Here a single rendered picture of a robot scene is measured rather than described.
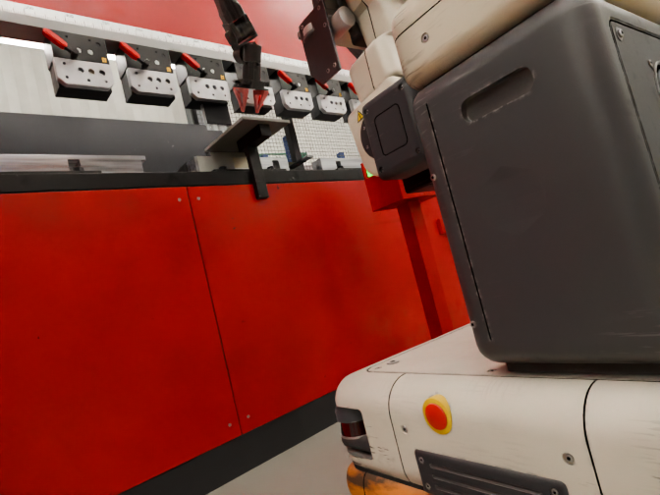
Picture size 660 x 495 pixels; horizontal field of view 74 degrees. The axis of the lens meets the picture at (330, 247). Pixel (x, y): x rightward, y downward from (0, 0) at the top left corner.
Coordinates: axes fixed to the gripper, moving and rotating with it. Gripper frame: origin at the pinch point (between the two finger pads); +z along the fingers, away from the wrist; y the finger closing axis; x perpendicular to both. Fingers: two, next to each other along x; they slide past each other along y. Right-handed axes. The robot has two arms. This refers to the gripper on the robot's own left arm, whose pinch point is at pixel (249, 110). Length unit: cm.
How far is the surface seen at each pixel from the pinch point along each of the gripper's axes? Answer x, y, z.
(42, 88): -496, -36, 8
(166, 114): -473, -172, 26
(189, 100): -22.4, 10.5, -0.9
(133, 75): -20.8, 29.7, -7.0
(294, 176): 6.3, -15.3, 21.2
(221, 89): -22.4, -1.9, -5.6
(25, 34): -31, 56, -15
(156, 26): -30.9, 17.9, -23.6
